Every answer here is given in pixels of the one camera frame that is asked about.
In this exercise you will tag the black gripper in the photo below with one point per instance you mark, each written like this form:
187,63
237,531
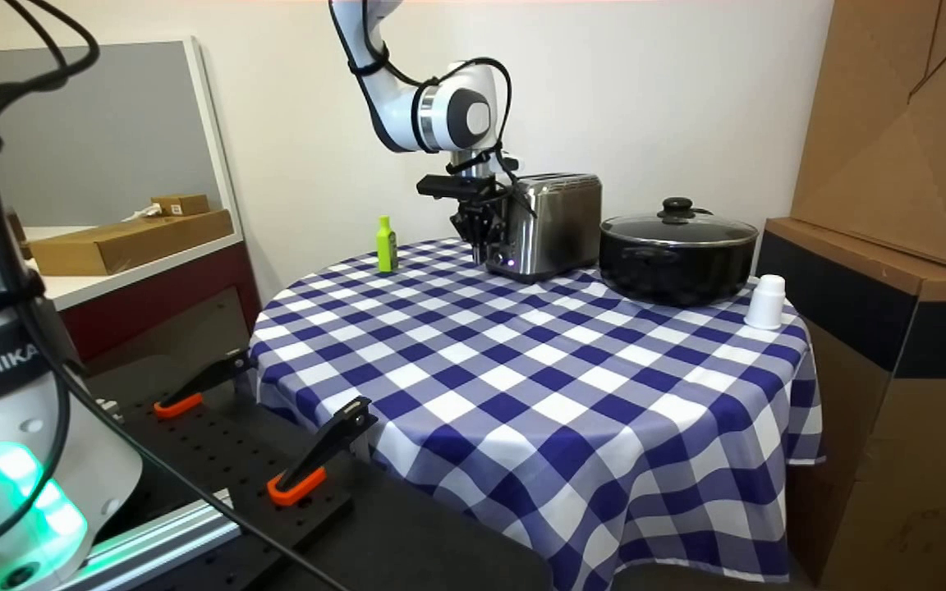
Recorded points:
475,185

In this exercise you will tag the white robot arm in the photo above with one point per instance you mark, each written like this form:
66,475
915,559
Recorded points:
453,112

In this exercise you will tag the white robot base green light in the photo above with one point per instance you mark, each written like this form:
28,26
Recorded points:
1,438

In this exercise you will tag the shiny chrome two-slot toaster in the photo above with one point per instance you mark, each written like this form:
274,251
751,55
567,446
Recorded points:
555,225

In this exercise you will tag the small green bottle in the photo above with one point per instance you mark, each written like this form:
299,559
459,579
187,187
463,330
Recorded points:
386,249

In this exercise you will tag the glass pot lid black knob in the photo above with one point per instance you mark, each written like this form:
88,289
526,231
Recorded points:
679,229

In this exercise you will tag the black cooking pot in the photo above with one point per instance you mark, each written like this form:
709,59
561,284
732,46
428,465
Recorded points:
675,269

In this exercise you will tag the blue white checkered tablecloth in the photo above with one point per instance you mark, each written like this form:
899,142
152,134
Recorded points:
561,414

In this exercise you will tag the black clamp orange tips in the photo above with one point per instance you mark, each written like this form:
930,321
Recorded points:
319,450
202,387

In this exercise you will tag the white plastic cup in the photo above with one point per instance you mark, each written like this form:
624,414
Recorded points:
765,302

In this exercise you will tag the black perforated breadboard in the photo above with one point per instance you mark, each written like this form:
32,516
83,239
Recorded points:
386,547

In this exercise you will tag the white top red desk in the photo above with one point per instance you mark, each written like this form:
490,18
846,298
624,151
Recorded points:
156,298

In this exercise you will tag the flat cardboard box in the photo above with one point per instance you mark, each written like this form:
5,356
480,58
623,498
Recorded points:
130,244

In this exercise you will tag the grey partition panel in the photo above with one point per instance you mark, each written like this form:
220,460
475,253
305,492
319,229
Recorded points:
100,136

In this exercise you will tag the large plain cardboard box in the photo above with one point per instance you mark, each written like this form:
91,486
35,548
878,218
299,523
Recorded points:
911,119

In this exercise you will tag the cardboard box with black band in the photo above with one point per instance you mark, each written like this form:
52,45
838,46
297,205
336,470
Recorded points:
888,438

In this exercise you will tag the aluminium rail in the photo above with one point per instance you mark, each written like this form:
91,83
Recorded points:
163,547

